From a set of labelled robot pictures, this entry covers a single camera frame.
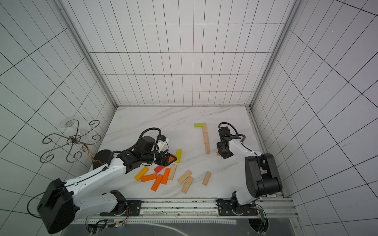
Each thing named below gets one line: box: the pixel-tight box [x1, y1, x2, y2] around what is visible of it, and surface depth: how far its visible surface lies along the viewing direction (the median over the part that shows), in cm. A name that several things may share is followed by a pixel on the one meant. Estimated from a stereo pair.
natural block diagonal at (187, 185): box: [181, 176, 194, 194], surface depth 82 cm
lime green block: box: [193, 122, 203, 128], surface depth 109 cm
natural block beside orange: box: [168, 164, 178, 181], surface depth 86 cm
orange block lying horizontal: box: [141, 173, 158, 183], surface depth 84 cm
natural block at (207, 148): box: [204, 142, 211, 155], surface depth 98 cm
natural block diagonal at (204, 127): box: [202, 122, 208, 133], surface depth 109 cm
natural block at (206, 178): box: [202, 171, 212, 186], surface depth 85 cm
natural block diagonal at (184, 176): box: [177, 170, 192, 185], surface depth 85 cm
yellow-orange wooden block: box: [134, 166, 150, 182], surface depth 85 cm
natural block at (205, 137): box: [202, 132, 209, 145], surface depth 103 cm
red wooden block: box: [154, 165, 165, 174], surface depth 87 cm
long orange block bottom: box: [150, 174, 163, 192], surface depth 83 cm
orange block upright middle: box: [161, 168, 171, 185], surface depth 85 cm
